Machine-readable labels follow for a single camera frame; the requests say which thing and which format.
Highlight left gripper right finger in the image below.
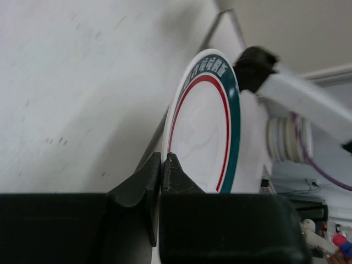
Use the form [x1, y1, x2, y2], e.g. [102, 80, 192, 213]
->
[159, 154, 312, 263]

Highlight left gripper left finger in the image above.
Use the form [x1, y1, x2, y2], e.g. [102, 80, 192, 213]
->
[1, 152, 161, 263]

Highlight green rimmed back plate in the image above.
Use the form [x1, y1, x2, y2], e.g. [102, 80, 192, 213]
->
[161, 48, 241, 194]

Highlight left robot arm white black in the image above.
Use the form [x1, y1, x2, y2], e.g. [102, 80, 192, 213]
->
[1, 46, 351, 263]

